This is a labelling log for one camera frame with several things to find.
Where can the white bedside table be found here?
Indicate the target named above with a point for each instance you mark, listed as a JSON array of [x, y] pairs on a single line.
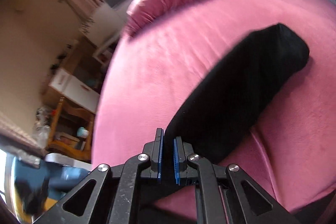
[[103, 54]]

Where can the black pants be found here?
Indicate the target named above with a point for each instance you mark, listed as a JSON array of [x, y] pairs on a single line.
[[229, 100]]

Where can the wooden desk white cabinet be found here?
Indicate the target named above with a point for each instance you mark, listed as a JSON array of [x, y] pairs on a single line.
[[72, 91]]

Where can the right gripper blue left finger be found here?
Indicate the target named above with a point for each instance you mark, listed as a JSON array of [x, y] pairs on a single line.
[[156, 155]]

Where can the pink bed sheet mattress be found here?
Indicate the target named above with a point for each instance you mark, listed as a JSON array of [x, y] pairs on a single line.
[[291, 150]]

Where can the teal white cup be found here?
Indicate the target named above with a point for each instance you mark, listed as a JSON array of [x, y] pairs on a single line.
[[82, 133]]

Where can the white plastic bag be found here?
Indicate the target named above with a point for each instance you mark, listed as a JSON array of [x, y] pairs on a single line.
[[42, 129]]

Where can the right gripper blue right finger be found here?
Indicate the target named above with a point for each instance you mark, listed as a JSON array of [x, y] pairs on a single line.
[[180, 162]]

